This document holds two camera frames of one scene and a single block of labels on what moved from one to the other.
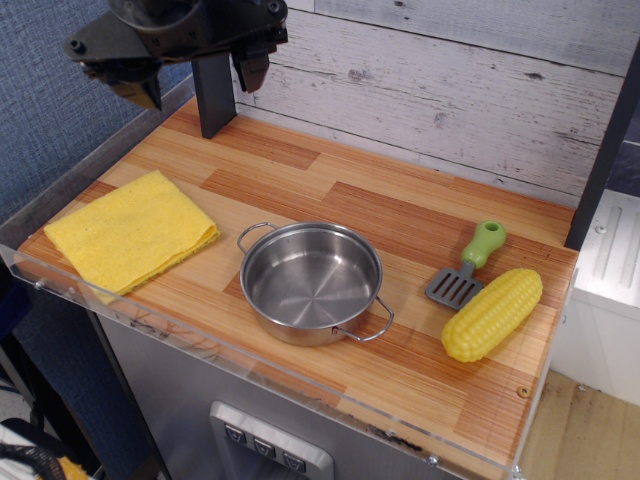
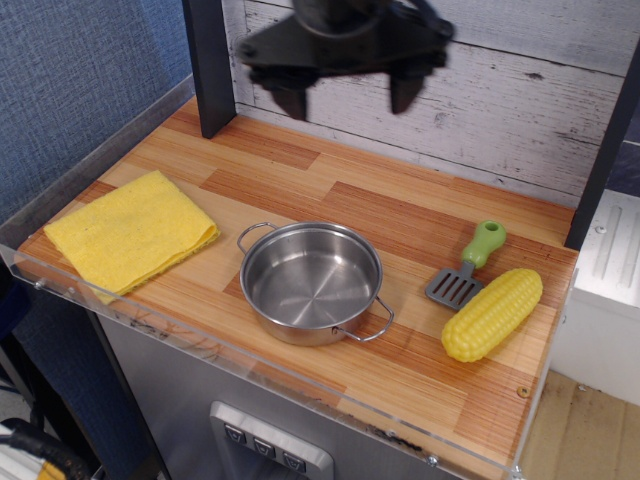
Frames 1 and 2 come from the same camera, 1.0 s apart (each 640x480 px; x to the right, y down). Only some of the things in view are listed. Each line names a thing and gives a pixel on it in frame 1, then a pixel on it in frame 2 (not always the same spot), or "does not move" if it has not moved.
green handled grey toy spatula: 456,288 does not move
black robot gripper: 138,36 -> 404,38
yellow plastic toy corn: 492,315 does not move
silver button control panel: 250,449 does not move
